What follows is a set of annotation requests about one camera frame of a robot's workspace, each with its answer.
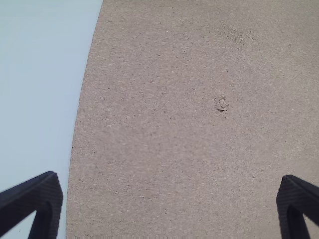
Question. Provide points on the cork mat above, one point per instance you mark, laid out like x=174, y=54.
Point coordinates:
x=174, y=124

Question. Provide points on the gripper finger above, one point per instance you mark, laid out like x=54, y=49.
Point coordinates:
x=284, y=199
x=49, y=191

